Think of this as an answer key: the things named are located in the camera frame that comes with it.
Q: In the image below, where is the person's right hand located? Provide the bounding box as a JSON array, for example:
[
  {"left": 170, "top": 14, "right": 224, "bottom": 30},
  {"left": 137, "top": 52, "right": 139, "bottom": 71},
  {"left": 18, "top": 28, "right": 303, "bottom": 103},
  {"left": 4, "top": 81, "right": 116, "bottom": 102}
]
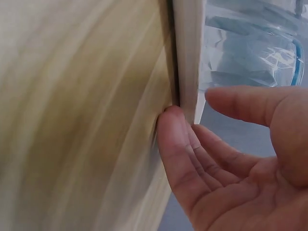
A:
[{"left": 156, "top": 83, "right": 308, "bottom": 231}]

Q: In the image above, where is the white board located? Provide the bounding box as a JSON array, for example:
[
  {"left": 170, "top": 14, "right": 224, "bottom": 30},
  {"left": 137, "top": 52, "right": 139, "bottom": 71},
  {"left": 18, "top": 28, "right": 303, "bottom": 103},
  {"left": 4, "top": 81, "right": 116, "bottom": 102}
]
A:
[{"left": 167, "top": 0, "right": 208, "bottom": 126}]

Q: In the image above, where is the clear plastic container blue rim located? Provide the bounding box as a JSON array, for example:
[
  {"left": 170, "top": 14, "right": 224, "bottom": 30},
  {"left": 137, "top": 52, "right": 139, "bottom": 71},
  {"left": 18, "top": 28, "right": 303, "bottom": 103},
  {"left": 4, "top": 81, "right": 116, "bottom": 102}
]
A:
[{"left": 199, "top": 0, "right": 308, "bottom": 90}]

